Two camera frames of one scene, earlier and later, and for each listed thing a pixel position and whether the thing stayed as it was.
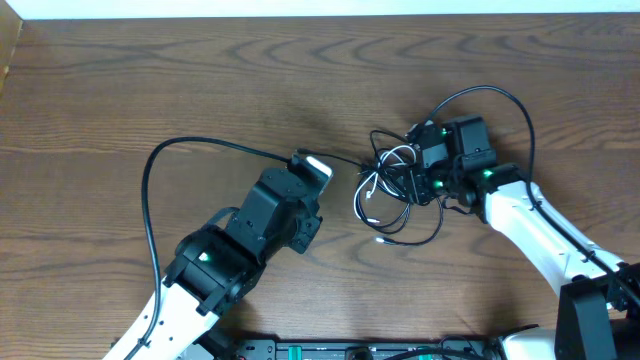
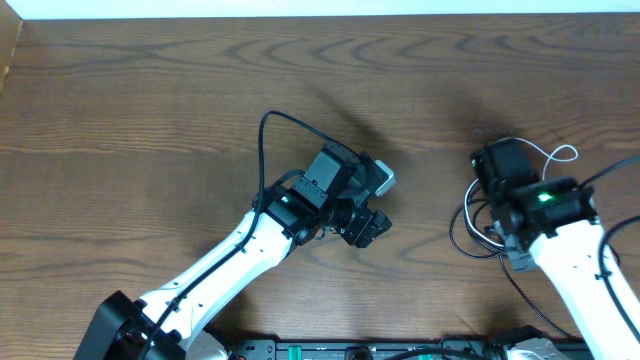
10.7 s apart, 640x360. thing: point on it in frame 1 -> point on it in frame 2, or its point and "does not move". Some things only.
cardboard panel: (10, 27) does not move
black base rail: (355, 349) does not move
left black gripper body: (307, 226) -> (363, 227)
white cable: (399, 155) -> (467, 224)
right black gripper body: (427, 184) -> (518, 258)
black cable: (382, 195) -> (500, 257)
